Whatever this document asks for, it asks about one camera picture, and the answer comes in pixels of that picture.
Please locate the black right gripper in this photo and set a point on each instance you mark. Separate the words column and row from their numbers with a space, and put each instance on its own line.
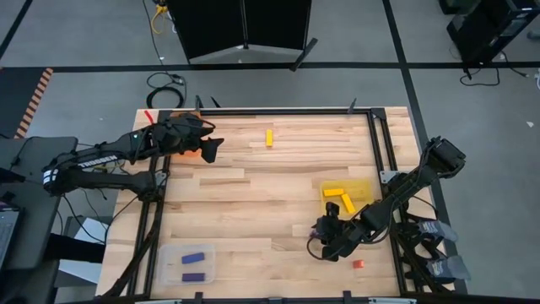
column 346, row 236

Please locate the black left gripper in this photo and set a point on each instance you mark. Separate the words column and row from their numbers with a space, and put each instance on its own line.
column 177, row 133

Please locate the purple long block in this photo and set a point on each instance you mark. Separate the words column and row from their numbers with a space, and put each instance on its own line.
column 193, row 277

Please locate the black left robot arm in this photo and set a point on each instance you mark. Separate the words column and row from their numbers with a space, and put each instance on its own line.
column 105, row 181

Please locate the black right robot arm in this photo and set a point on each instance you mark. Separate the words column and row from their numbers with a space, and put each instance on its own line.
column 401, row 190

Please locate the orange translucent plastic container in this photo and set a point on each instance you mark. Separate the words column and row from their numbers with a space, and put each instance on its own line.
column 193, row 153

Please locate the small red block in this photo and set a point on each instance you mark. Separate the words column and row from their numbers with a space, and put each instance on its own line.
column 358, row 264

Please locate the yellow translucent plastic container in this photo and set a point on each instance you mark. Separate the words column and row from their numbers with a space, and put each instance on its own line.
column 358, row 188

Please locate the grey cloth weight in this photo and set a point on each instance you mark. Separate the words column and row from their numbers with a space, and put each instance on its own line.
column 449, row 268
column 439, row 230

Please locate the blue long block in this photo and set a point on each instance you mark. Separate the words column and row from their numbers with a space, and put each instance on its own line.
column 193, row 258

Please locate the clear plastic container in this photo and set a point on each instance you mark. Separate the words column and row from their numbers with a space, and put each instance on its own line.
column 173, row 266

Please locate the black folding panel screen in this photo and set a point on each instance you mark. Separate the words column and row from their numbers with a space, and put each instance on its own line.
column 236, row 25

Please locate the white box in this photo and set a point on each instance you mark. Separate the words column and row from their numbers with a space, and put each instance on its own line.
column 84, row 253

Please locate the orange black striped mat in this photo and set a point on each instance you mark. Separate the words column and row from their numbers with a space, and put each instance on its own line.
column 34, row 103

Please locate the black desk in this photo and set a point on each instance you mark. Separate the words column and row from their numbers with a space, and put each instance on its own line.
column 25, row 219

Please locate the laptop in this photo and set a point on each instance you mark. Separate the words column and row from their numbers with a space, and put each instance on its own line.
column 7, row 236

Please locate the black equipment rack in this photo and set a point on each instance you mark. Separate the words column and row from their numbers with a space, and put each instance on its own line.
column 489, row 29

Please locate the silver mounting bracket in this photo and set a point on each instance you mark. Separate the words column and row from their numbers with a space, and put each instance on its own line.
column 388, row 176

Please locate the black aluminium table frame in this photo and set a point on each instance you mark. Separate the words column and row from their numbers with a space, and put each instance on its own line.
column 295, row 112

